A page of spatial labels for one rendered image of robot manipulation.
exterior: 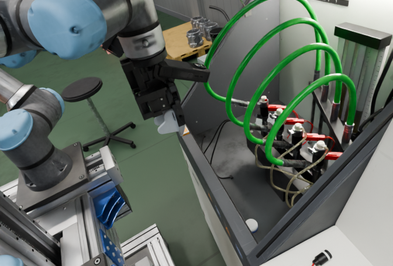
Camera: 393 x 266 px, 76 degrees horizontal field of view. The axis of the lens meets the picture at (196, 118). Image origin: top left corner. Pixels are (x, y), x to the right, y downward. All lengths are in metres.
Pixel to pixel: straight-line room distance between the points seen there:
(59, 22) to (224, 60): 0.81
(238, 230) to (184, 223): 1.18
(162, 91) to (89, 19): 0.20
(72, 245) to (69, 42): 0.67
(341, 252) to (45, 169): 0.83
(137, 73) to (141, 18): 0.10
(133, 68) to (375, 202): 0.53
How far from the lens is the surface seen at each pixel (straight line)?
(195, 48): 3.82
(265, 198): 0.92
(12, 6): 0.43
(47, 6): 0.33
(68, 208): 0.99
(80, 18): 0.33
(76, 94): 2.31
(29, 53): 0.70
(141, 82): 0.48
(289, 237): 0.64
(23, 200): 0.98
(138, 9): 0.42
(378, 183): 0.60
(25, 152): 0.88
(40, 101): 0.96
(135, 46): 0.44
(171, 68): 0.48
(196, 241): 1.81
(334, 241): 0.71
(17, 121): 0.87
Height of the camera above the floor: 1.60
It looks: 37 degrees down
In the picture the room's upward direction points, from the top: 14 degrees counter-clockwise
